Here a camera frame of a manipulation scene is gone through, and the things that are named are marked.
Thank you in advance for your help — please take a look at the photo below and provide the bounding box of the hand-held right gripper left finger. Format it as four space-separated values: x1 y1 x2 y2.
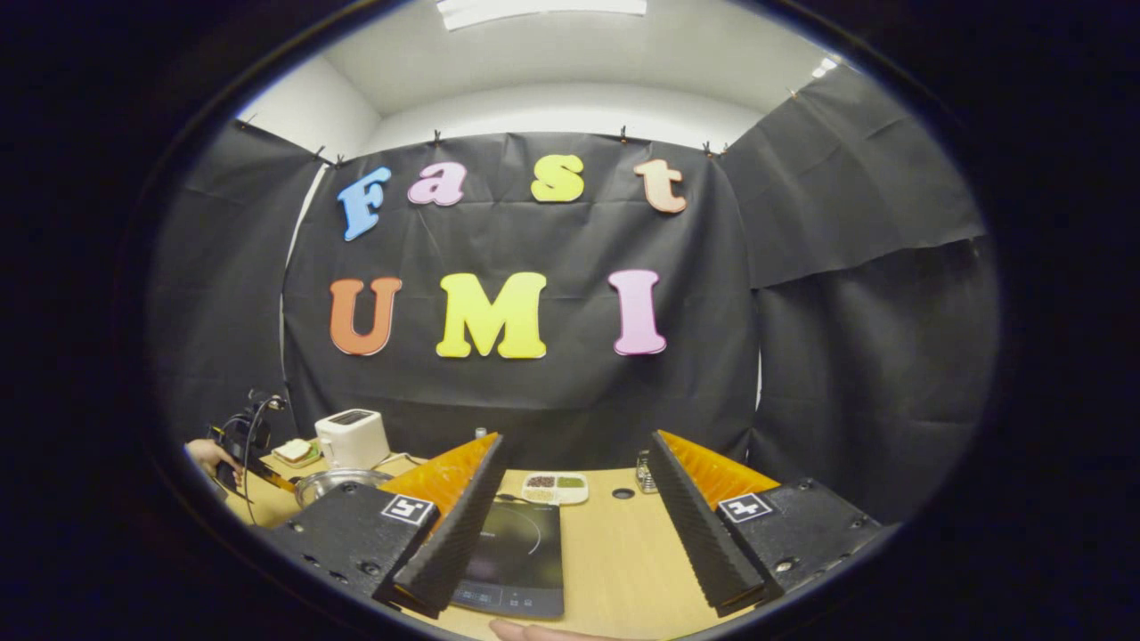
267 432 509 620

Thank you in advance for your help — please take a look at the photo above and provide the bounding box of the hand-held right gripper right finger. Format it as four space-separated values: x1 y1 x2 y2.
647 429 893 619

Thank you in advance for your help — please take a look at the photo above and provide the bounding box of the bread on green plate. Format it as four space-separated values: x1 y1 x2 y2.
271 437 322 469

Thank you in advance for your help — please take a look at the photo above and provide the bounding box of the large ceiling light panel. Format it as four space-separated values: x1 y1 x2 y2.
436 0 649 31

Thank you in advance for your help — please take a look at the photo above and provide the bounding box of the black induction cooktop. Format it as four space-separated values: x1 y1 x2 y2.
449 499 566 621

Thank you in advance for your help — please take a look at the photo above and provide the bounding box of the white toaster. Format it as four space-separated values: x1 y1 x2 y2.
313 408 392 471

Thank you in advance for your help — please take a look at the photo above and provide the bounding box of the steel pot with black handle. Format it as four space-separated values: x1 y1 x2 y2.
293 467 395 511

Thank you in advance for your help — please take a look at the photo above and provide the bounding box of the white divided dish of grains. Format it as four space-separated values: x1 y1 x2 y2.
520 472 590 507

